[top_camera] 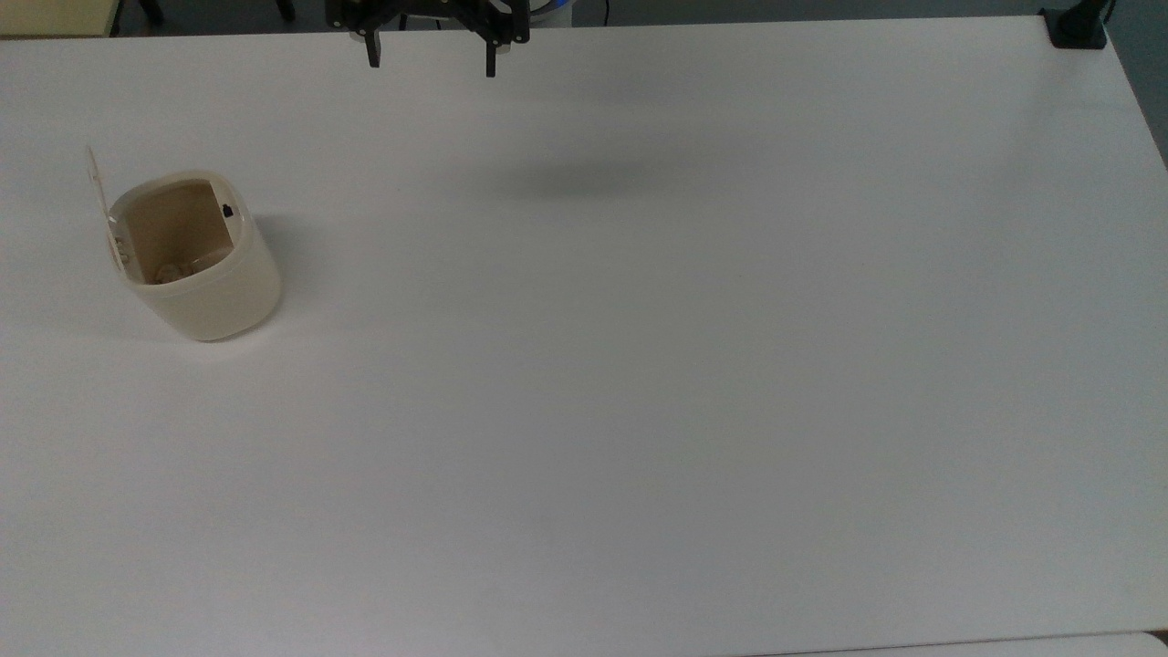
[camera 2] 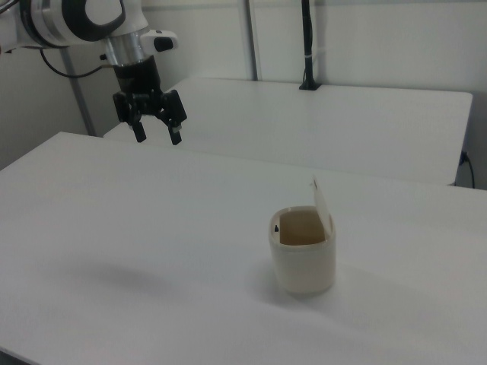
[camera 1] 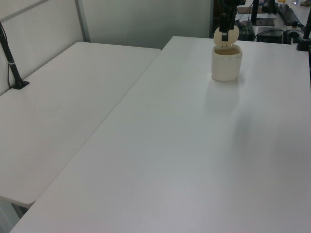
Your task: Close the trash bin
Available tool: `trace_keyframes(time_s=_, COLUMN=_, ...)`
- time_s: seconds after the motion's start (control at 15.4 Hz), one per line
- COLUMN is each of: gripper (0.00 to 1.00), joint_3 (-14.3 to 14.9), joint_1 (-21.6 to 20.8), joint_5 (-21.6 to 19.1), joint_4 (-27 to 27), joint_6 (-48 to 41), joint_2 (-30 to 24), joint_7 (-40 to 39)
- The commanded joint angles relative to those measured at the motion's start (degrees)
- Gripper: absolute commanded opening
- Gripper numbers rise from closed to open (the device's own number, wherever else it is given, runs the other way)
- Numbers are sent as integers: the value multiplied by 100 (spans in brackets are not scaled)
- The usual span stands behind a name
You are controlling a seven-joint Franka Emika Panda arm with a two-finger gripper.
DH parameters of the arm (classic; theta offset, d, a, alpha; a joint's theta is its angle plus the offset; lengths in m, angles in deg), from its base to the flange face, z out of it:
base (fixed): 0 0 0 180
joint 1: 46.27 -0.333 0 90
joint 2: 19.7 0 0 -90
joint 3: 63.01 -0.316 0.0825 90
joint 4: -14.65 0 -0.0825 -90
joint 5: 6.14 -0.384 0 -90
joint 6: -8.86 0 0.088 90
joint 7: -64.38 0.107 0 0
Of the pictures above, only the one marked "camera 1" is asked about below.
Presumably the black Franka gripper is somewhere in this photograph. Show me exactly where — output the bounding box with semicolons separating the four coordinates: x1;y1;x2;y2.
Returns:
219;0;246;42

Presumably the cream round bin lid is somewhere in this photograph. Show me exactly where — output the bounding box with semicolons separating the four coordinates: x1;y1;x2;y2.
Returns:
213;26;241;48

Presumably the white side table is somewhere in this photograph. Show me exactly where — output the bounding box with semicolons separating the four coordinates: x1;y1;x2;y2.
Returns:
0;41;162;208

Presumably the black camera pole with base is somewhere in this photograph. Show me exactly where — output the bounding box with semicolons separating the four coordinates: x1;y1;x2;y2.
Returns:
0;20;30;91

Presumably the cream round trash bin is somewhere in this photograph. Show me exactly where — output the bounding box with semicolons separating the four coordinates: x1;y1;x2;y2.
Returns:
211;45;244;82

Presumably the grey metal partition post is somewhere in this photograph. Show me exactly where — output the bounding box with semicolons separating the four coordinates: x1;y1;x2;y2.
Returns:
74;0;91;42

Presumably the black clamp stand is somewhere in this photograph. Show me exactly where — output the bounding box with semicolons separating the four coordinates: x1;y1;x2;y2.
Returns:
295;13;311;52

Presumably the black equipment box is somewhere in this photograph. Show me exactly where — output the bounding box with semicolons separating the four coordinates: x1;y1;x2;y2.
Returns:
257;26;285;43

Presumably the black monitor stand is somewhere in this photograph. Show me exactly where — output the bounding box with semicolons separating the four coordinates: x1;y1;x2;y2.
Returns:
251;0;260;26

